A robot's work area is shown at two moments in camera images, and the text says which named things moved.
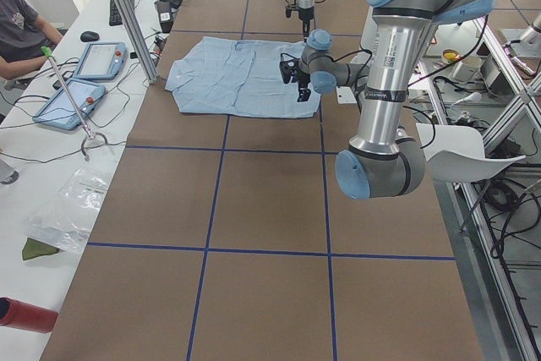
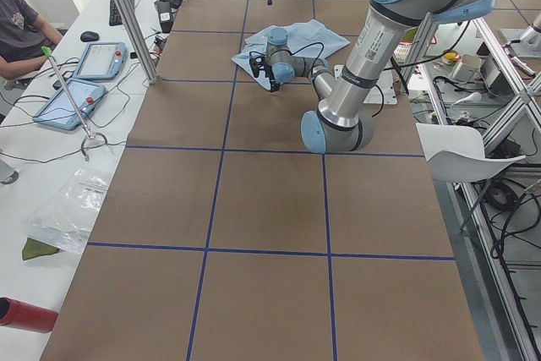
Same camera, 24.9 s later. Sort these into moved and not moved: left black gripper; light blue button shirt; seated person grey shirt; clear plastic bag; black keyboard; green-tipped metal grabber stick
Moved: left black gripper; light blue button shirt
Not moved: green-tipped metal grabber stick; seated person grey shirt; clear plastic bag; black keyboard
